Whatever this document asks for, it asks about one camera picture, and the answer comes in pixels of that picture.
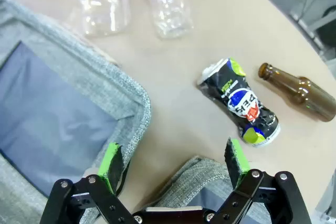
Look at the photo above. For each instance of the crushed black Pepsi can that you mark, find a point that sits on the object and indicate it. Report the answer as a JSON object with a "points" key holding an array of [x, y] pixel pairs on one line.
{"points": [[236, 95]]}

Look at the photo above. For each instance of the grey fabric basket labelled Can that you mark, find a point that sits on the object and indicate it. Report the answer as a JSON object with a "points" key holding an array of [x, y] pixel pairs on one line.
{"points": [[194, 179]]}

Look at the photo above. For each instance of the brown glass bottle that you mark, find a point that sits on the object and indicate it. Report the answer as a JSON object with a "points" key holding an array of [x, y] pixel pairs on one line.
{"points": [[309, 95]]}

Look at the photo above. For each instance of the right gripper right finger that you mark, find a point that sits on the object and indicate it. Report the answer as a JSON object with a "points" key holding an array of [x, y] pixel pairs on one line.
{"points": [[239, 161]]}

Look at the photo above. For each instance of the clear plastic bottle without label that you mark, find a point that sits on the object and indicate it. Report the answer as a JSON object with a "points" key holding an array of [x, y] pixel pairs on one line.
{"points": [[102, 6]]}

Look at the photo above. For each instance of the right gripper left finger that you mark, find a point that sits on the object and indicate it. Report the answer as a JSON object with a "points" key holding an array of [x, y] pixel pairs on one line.
{"points": [[107, 163]]}

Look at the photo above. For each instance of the grey fabric basket labelled Plastic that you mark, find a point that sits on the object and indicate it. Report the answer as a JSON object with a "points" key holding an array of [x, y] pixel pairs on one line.
{"points": [[65, 64]]}

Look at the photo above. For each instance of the clear plastic bottle pink label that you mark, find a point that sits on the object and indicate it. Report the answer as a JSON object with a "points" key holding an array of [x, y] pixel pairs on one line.
{"points": [[168, 6]]}

